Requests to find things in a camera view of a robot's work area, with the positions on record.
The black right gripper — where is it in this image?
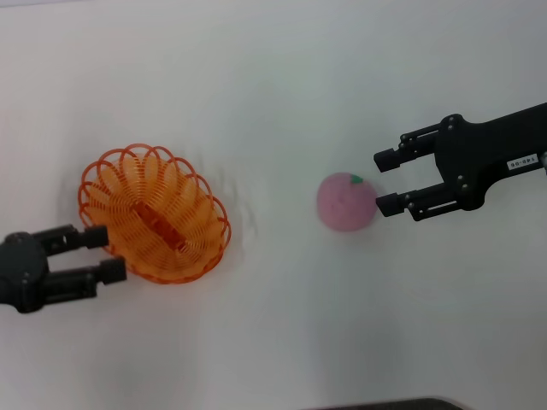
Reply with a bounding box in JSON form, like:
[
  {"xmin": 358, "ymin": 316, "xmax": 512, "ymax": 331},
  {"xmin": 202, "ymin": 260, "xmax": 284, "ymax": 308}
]
[{"xmin": 373, "ymin": 102, "xmax": 547, "ymax": 222}]

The orange plastic wire basket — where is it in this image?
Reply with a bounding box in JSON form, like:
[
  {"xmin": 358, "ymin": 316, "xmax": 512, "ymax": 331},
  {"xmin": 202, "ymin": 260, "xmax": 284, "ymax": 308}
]
[{"xmin": 77, "ymin": 143, "xmax": 232, "ymax": 286}]

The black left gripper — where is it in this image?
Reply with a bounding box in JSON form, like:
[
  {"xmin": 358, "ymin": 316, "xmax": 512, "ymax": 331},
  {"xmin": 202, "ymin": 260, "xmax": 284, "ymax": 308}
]
[{"xmin": 0, "ymin": 225, "xmax": 128, "ymax": 315}]

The pink toy peach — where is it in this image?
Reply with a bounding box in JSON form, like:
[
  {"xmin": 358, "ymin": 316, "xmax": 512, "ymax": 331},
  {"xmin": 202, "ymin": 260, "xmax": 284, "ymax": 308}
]
[{"xmin": 315, "ymin": 171, "xmax": 379, "ymax": 233}]

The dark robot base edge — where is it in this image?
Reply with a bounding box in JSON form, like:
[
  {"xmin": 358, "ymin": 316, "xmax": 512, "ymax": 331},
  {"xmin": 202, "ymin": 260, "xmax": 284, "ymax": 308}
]
[{"xmin": 298, "ymin": 396, "xmax": 468, "ymax": 410}]

